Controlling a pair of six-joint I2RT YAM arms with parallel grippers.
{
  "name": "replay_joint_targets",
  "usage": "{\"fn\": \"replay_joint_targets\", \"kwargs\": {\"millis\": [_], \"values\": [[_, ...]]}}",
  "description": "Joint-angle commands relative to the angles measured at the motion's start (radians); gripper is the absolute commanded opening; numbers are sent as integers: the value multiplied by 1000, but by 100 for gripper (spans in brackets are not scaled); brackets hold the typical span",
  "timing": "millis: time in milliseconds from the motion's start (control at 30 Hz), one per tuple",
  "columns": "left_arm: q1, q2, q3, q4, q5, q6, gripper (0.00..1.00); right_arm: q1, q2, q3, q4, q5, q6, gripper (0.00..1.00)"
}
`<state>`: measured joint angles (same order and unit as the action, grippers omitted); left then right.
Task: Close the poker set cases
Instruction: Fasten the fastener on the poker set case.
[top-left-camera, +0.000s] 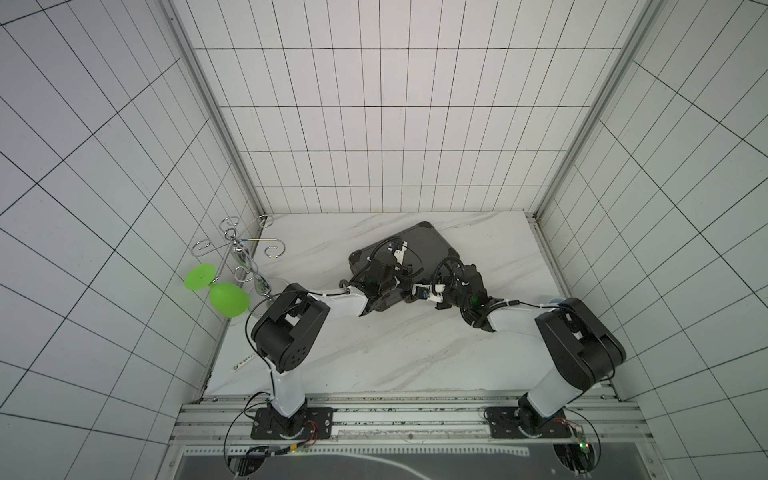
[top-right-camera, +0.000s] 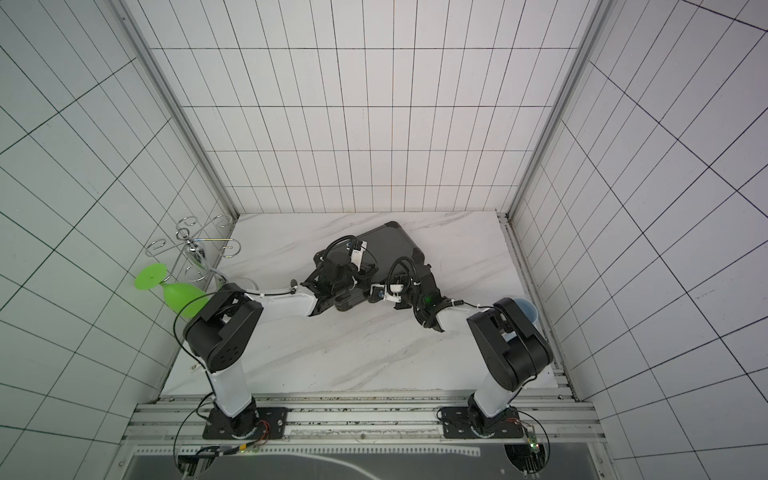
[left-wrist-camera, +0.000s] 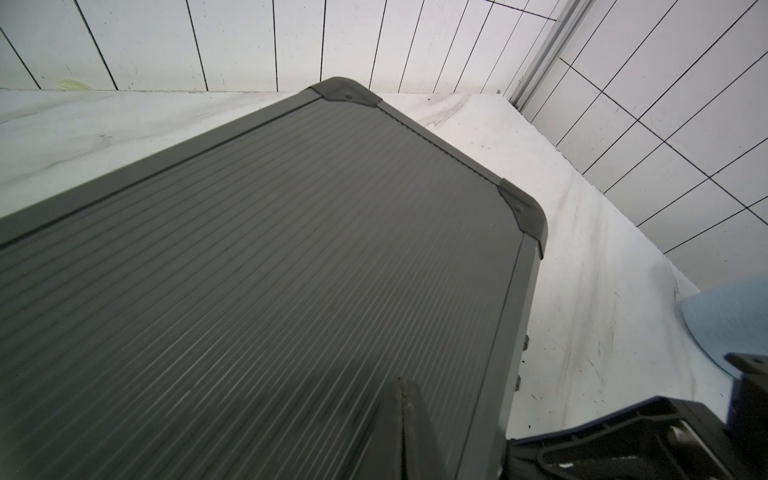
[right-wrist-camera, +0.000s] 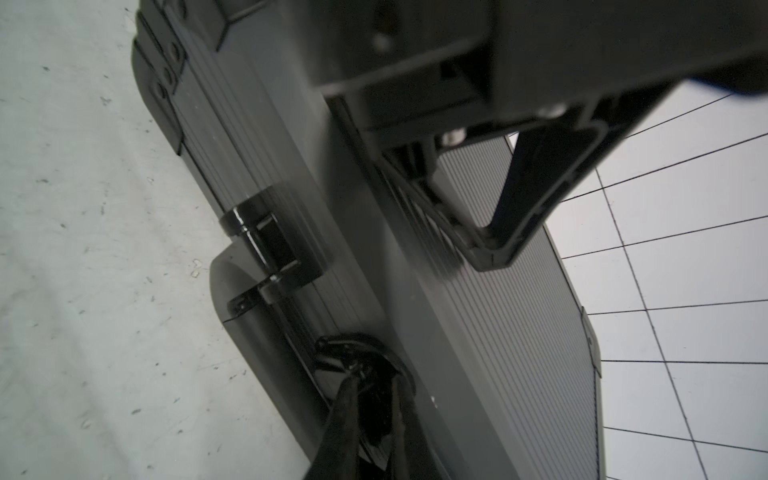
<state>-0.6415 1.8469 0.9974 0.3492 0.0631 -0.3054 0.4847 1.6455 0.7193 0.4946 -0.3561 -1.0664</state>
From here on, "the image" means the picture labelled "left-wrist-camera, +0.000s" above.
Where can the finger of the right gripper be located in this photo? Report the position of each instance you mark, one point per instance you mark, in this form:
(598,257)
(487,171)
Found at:
(659,438)

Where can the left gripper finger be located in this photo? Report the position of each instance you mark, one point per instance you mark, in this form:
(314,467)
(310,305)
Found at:
(402,443)

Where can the black poker set case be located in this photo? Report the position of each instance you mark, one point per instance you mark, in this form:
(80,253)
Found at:
(241,304)

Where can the light blue mug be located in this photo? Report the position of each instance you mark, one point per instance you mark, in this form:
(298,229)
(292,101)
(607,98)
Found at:
(729,319)

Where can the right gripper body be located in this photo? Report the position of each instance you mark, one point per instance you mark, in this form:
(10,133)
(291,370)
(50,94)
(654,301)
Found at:
(747,417)

